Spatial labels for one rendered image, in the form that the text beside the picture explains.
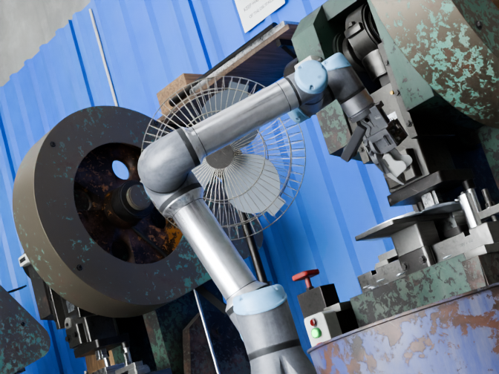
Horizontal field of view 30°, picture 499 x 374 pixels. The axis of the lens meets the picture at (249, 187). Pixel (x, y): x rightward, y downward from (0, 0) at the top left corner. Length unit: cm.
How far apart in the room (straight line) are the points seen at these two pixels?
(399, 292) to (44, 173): 155
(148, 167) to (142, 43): 331
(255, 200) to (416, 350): 221
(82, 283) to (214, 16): 199
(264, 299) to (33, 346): 339
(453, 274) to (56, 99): 411
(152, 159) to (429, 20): 70
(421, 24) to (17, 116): 461
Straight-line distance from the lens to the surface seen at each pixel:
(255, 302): 198
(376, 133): 229
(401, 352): 108
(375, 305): 247
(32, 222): 344
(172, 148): 208
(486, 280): 219
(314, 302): 258
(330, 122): 267
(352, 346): 112
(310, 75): 212
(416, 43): 222
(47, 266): 346
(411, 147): 255
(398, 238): 247
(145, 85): 532
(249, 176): 317
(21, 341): 525
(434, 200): 260
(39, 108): 622
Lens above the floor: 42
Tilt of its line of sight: 14 degrees up
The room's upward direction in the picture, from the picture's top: 17 degrees counter-clockwise
